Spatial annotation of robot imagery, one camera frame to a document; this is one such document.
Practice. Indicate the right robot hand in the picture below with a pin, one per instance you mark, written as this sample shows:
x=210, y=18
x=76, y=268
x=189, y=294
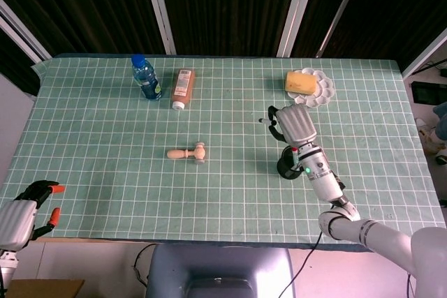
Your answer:
x=297, y=123

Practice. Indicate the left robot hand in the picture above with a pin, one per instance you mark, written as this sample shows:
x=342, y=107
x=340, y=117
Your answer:
x=15, y=221

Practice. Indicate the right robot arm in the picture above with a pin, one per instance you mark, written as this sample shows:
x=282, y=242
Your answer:
x=324, y=179

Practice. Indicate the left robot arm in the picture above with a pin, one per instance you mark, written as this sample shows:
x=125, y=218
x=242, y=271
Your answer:
x=7, y=264

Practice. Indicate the red marker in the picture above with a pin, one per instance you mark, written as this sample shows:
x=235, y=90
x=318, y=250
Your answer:
x=295, y=153

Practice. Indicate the black round object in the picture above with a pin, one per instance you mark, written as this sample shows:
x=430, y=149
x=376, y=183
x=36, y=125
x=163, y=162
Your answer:
x=284, y=168

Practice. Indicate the white flower-shaped palette dish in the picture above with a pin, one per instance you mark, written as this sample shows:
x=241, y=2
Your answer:
x=324, y=93

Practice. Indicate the yellow sponge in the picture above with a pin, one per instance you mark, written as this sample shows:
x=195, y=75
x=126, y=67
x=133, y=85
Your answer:
x=300, y=82

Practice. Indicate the brown wooden board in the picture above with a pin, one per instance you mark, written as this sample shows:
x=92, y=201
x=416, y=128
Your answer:
x=45, y=289

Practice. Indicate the green checked tablecloth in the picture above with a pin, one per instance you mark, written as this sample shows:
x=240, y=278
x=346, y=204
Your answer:
x=227, y=200

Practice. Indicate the brown bottle with white cap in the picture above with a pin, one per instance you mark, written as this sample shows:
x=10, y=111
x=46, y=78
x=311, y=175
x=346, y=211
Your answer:
x=183, y=88

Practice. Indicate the wooden toy mallet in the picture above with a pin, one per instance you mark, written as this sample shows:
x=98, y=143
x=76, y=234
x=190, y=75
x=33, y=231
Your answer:
x=178, y=154

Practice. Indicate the black box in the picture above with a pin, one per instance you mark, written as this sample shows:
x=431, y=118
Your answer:
x=423, y=92

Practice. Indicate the white sneaker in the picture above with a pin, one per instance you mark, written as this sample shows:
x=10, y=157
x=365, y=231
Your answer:
x=429, y=135

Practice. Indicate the blue jeans leg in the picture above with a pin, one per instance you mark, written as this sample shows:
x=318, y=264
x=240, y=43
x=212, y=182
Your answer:
x=441, y=116

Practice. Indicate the blue-capped water bottle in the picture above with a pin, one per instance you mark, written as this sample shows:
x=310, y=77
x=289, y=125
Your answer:
x=148, y=83

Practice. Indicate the grey-blue robot torso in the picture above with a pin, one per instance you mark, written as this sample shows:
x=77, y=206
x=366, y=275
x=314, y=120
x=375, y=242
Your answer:
x=216, y=266

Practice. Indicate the white partition frame post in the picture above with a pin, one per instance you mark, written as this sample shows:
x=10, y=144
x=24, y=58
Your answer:
x=426, y=55
x=24, y=33
x=159, y=8
x=297, y=12
x=340, y=12

